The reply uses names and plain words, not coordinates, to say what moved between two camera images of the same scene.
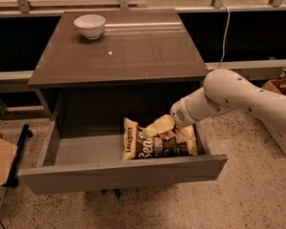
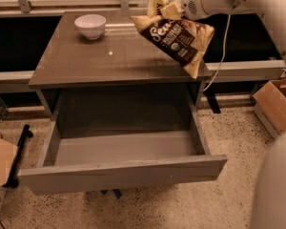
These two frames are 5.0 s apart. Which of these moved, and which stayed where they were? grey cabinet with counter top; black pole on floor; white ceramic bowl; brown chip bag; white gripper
Moved: brown chip bag; white gripper
Stayed: white ceramic bowl; black pole on floor; grey cabinet with counter top
